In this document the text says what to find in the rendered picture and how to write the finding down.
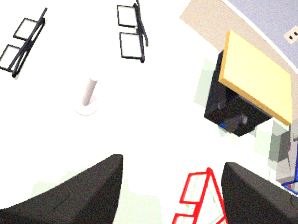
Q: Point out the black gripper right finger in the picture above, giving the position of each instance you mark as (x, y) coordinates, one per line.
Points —
(250, 199)

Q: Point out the beige flat panel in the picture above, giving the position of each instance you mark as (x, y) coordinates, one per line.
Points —
(212, 19)

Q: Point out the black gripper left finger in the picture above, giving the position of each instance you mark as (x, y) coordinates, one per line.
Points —
(91, 197)

